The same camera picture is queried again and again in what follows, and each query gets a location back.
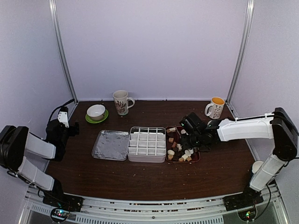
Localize left aluminium frame post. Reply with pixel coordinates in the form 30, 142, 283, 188
49, 0, 78, 104

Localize white metal tongs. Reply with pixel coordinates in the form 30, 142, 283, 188
176, 130, 194, 156

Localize red chocolate tray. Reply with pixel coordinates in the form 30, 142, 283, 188
166, 126, 200, 164

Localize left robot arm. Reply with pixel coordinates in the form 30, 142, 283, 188
0, 99, 79, 207

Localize lilac bunny tin lid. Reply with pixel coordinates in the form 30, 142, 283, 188
91, 130, 129, 161

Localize aluminium frame post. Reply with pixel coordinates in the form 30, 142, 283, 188
49, 0, 78, 104
226, 0, 255, 105

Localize front aluminium rail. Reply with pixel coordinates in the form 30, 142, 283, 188
17, 190, 291, 224

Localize white bowl near right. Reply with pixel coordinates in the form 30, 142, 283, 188
251, 161, 263, 174

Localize tall floral mug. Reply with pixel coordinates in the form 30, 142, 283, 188
113, 90, 135, 116

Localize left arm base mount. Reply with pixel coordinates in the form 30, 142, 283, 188
43, 195, 84, 223

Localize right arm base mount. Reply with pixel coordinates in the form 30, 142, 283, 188
223, 193, 263, 222

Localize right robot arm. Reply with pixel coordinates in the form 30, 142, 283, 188
180, 107, 299, 206

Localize white mug yellow inside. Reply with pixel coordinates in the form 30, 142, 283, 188
205, 97, 225, 119

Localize right aluminium frame post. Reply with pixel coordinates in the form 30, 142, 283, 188
226, 0, 255, 105

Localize lilac tin box with dividers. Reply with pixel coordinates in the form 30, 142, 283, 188
127, 126, 166, 163

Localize white oval chocolate in tray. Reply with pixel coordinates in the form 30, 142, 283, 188
167, 149, 175, 156

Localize green saucer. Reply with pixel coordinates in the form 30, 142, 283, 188
85, 109, 109, 124

